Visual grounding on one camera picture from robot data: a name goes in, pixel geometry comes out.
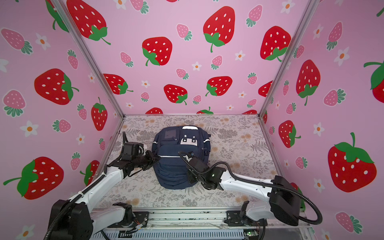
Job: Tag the aluminium corner post left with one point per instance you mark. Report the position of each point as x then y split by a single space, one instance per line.
79 40

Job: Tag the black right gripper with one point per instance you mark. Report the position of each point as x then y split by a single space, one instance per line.
189 178

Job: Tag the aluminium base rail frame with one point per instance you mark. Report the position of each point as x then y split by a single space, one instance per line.
201 224

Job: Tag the navy blue student backpack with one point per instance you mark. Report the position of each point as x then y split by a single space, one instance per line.
171 170

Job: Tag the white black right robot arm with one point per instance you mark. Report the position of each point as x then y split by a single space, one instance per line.
278 200

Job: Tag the aluminium corner post right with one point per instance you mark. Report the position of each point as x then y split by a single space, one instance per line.
297 37

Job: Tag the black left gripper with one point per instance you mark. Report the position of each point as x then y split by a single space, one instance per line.
152 159

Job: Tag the aluminium corner post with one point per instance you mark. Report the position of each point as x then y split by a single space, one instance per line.
297 37
79 40

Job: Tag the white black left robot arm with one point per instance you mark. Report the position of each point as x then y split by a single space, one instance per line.
87 195

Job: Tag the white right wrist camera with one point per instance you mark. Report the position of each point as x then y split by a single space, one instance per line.
186 157

